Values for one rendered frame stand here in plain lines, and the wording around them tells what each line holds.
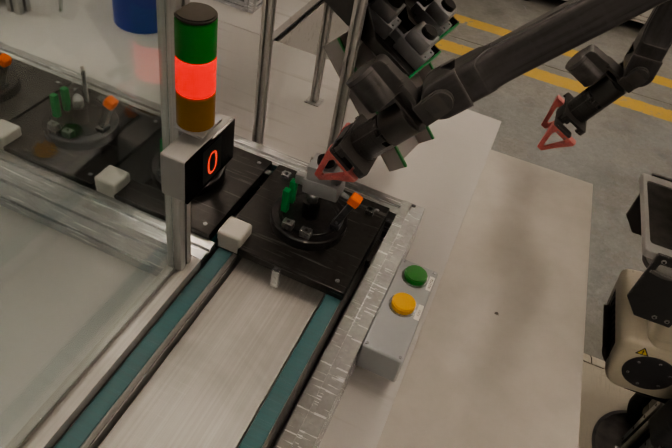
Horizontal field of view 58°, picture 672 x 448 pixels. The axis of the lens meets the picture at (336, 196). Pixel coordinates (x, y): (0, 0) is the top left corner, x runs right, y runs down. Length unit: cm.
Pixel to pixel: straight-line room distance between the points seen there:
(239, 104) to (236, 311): 69
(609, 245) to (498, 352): 183
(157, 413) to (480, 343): 57
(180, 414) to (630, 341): 91
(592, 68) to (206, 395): 97
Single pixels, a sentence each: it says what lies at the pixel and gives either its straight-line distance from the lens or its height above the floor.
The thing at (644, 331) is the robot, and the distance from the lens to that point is 145.
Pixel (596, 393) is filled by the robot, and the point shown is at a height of 28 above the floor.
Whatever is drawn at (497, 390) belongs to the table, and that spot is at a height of 86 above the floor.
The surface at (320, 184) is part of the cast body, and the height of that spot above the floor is 108.
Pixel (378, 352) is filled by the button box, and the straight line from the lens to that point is 98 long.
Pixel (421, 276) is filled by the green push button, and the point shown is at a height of 97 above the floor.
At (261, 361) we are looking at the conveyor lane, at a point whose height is 92.
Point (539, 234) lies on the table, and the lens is 143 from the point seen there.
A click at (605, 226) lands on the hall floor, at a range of 304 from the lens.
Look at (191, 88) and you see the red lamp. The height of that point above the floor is 133.
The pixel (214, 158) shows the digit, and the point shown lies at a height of 120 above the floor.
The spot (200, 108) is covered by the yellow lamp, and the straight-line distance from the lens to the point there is 79.
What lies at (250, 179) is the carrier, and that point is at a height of 97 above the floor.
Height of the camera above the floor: 175
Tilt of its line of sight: 42 degrees down
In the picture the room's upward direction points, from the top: 12 degrees clockwise
